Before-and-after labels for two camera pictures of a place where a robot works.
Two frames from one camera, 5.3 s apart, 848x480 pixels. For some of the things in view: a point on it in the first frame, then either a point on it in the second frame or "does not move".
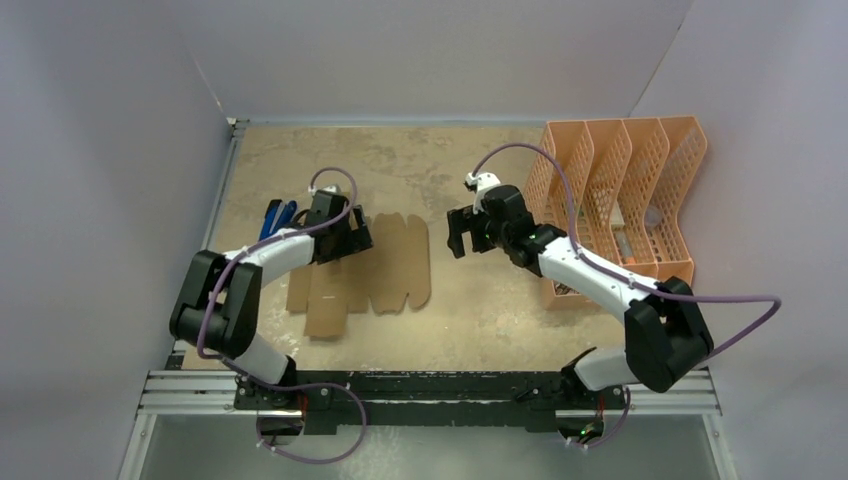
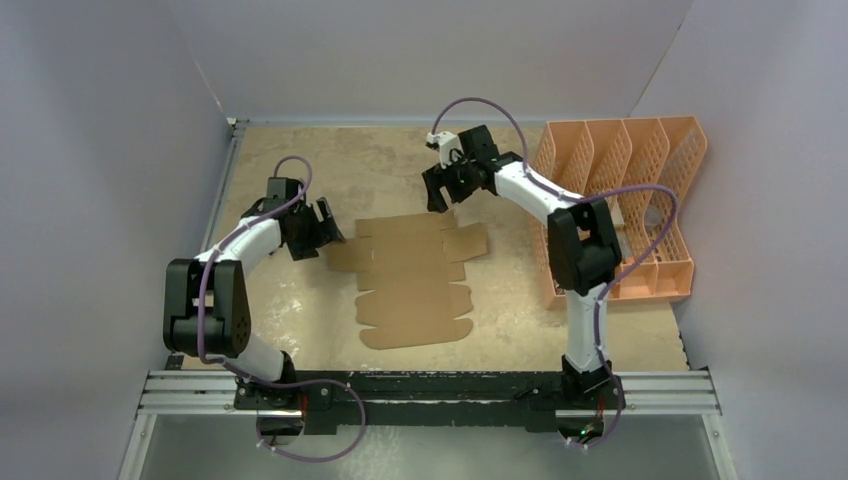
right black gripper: x=468 y=228 to x=449 y=178
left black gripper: x=351 y=247 to x=307 y=249
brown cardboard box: x=377 y=278 to x=407 y=266
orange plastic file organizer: x=617 y=189 does not move
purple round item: x=653 y=215 does not move
